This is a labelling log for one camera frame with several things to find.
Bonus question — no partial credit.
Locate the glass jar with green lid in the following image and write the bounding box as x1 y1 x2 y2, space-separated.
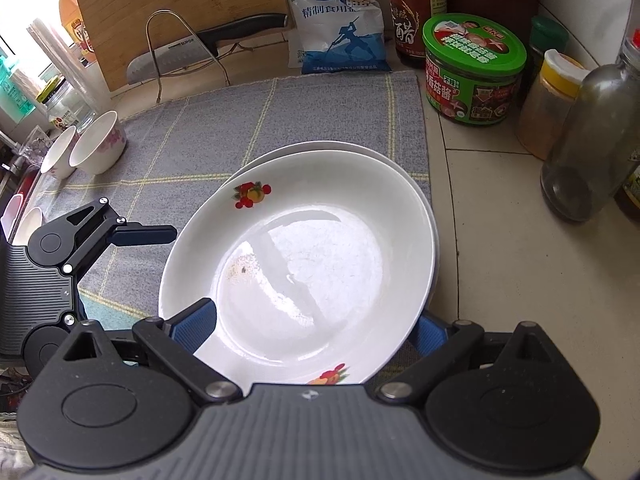
42 77 96 133

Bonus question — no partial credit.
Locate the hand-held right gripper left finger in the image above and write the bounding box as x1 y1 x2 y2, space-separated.
62 297 243 408

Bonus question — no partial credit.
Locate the grey checked cloth mat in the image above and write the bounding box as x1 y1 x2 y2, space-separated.
37 70 433 341

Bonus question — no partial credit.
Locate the white and blue salt bag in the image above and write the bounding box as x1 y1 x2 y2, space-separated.
281 0 393 76

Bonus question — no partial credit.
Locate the yellow-lid spice jar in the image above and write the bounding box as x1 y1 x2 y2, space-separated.
516 49 591 161

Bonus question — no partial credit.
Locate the yellow cooking wine jug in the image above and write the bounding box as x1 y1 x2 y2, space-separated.
57 0 96 56

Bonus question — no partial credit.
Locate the white pink-flower bowl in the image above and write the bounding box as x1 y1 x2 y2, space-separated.
11 191 47 247
68 110 127 176
40 125 78 181

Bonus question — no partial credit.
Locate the small cooking oil bottle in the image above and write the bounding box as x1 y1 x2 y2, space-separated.
614 160 640 221

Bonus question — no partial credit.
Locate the clear glass cup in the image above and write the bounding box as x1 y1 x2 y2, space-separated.
17 125 51 161

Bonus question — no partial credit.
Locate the glass bottle with red cap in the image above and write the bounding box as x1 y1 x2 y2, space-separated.
540 27 640 223

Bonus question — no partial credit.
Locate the steel kitchen knife black handle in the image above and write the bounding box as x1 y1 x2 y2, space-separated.
126 12 290 86

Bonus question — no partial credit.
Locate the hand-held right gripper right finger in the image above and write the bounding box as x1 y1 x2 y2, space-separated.
375 311 556 406

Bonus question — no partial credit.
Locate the dark vinegar bottle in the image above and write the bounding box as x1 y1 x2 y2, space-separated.
384 0 448 68

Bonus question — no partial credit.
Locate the metal wire rack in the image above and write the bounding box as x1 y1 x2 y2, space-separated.
145 9 236 105

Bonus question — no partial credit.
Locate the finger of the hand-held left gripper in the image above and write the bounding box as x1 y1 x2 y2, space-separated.
62 197 178 277

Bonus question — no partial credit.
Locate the white fruit-print plate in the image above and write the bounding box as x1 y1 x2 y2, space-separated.
252 140 443 321
158 150 438 386

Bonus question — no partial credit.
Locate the green dish soap bottle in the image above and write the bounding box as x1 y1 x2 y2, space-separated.
0 42 23 116

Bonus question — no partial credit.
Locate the dark jar with green cap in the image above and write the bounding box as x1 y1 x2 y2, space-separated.
520 16 570 106

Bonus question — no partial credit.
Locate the green-lid sauce tub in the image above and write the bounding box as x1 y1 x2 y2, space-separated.
421 12 528 127

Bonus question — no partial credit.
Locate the tall clear plastic wrap roll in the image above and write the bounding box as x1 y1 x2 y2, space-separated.
30 17 113 113

